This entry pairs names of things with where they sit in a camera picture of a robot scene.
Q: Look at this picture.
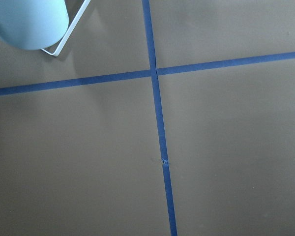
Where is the light blue cup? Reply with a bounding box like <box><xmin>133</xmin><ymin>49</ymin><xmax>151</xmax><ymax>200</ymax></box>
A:
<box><xmin>0</xmin><ymin>0</ymin><xmax>69</xmax><ymax>50</ymax></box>

